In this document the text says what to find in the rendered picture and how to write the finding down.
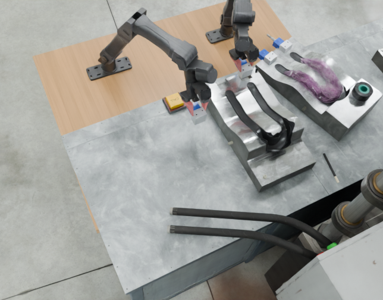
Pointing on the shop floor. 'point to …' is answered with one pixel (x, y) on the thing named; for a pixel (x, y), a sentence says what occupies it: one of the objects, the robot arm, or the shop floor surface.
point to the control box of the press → (347, 270)
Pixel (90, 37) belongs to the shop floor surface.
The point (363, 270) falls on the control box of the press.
